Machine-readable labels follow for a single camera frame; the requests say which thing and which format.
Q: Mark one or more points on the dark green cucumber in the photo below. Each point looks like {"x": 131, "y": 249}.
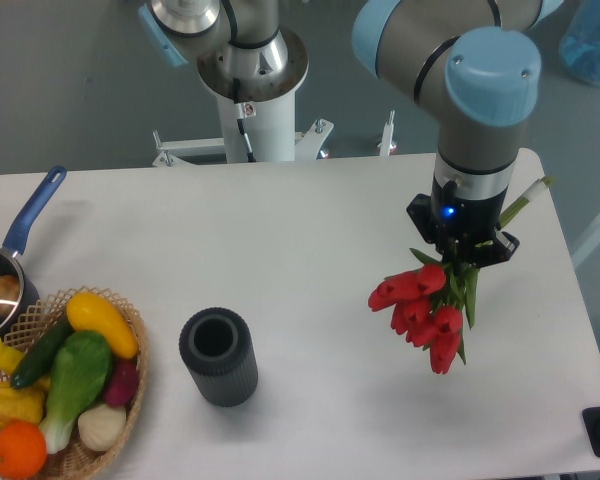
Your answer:
{"x": 38, "y": 360}

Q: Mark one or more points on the blue handled saucepan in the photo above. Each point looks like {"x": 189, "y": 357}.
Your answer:
{"x": 15, "y": 242}

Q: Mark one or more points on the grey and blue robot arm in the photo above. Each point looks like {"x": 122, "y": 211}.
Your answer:
{"x": 468, "y": 64}

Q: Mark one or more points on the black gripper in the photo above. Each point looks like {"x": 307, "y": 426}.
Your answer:
{"x": 460, "y": 217}

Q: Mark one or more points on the orange fruit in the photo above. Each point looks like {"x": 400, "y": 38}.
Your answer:
{"x": 22, "y": 450}

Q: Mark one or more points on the dark grey ribbed vase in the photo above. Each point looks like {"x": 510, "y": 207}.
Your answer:
{"x": 216, "y": 346}

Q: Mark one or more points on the yellow bell pepper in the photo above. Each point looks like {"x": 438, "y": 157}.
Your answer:
{"x": 20, "y": 405}

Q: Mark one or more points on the red tulip bouquet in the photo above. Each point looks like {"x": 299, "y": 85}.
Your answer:
{"x": 432, "y": 305}

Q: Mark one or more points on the green bok choy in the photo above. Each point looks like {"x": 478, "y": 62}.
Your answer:
{"x": 79, "y": 371}

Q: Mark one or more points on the purple red radish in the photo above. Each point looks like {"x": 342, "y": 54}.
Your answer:
{"x": 123, "y": 384}

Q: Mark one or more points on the small yellow banana pepper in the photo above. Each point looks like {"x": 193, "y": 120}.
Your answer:
{"x": 10, "y": 358}

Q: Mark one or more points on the blue translucent container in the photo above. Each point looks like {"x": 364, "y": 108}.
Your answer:
{"x": 579, "y": 49}

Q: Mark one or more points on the yellow squash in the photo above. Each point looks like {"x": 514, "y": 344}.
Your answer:
{"x": 87, "y": 311}

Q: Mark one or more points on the woven wicker basket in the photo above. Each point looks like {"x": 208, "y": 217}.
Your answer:
{"x": 77, "y": 461}

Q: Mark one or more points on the white garlic bulb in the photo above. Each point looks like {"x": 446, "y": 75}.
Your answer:
{"x": 101, "y": 426}

